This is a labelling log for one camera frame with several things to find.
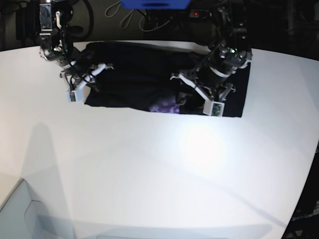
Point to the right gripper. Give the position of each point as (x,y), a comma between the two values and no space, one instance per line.
(77,75)

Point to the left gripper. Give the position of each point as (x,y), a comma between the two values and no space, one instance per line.
(208,84)

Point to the black t-shirt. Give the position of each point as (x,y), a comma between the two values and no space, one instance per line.
(141,80)

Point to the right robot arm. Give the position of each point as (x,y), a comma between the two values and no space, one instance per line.
(57,35)

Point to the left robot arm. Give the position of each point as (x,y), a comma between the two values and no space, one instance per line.
(229,52)

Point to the white power strip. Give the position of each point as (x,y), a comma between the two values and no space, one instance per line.
(199,13)

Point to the blue box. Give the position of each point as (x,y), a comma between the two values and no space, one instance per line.
(155,4)

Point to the white bin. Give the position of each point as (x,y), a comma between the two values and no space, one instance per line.
(23,216)

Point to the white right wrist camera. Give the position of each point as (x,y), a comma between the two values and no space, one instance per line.
(76,95)

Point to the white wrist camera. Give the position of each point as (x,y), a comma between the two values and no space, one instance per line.
(76,95)
(215,109)

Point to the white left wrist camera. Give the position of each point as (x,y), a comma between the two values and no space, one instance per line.
(215,109)

